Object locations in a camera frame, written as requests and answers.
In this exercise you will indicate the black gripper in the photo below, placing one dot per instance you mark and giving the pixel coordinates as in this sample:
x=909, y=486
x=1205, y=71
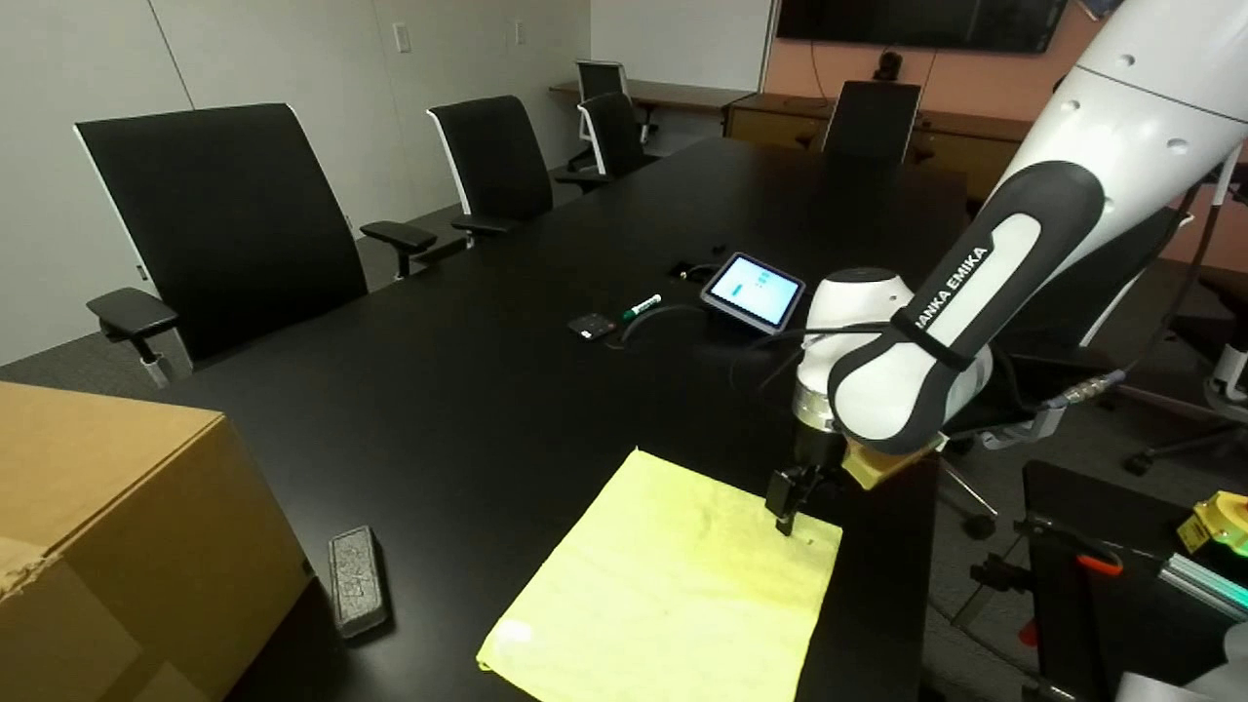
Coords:
x=805, y=471

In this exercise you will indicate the yellow towel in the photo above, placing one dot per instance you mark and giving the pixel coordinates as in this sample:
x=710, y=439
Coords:
x=664, y=599

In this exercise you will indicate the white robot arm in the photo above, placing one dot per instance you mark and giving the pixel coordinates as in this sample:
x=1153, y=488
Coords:
x=1134, y=101

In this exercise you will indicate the tablet with lit screen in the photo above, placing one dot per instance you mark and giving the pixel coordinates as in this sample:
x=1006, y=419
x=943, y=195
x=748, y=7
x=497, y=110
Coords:
x=753, y=288

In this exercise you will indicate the small black device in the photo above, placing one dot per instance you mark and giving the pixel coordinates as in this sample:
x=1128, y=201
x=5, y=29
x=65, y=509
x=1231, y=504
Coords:
x=590, y=326

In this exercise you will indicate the black stand panel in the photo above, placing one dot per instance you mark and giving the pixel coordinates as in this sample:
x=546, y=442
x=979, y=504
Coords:
x=1105, y=638

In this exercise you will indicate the wooden credenza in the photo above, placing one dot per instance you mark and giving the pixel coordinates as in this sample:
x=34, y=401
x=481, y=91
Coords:
x=961, y=139

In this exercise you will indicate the yellow green plastic item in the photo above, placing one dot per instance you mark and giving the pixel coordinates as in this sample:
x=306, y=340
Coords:
x=1219, y=518

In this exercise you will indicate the black webcam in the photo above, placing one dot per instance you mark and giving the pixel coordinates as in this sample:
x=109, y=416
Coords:
x=887, y=62

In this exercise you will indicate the black television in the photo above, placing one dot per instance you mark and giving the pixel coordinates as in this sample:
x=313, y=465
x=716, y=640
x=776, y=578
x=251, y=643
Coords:
x=923, y=22

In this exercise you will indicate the brown cardboard box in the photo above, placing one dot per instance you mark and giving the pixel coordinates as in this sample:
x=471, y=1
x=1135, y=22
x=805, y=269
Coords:
x=120, y=548

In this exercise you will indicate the tan wrist camera box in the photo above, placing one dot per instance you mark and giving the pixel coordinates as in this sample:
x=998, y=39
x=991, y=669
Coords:
x=879, y=465

